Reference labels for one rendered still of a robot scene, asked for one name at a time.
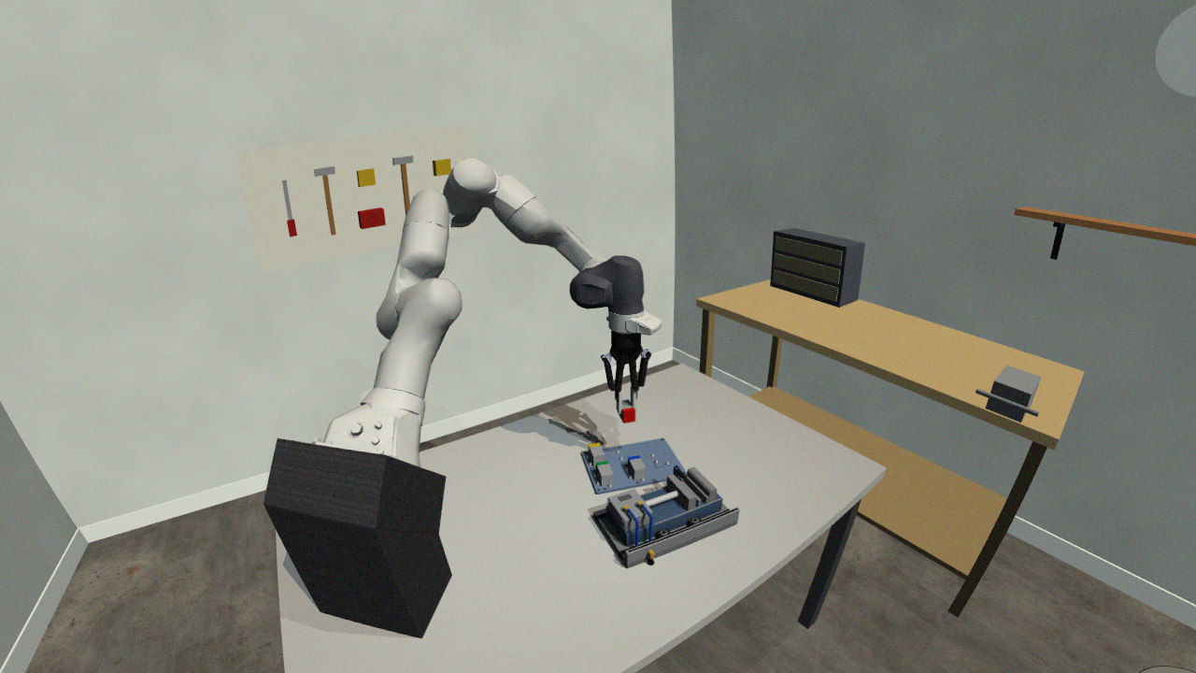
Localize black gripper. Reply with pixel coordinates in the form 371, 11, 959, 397
602, 330, 651, 414

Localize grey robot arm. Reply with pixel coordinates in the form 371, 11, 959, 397
312, 158, 663, 467

